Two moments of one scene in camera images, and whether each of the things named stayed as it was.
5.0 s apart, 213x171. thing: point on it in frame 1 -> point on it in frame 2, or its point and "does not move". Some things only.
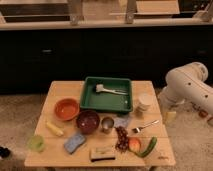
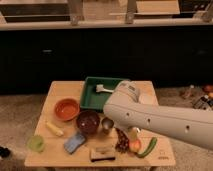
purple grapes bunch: x=122 y=141 does not move
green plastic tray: x=106 y=94 does not move
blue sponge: x=74 y=143 does not move
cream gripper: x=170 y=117 -> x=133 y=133
